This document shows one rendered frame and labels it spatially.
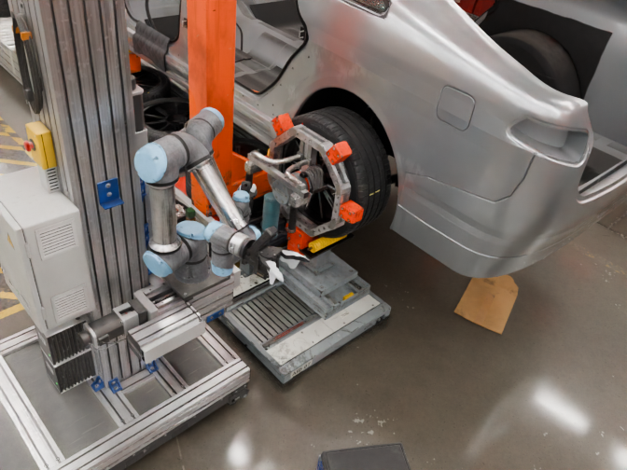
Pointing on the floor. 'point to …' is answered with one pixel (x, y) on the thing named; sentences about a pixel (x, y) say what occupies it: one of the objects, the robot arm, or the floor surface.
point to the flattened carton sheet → (488, 301)
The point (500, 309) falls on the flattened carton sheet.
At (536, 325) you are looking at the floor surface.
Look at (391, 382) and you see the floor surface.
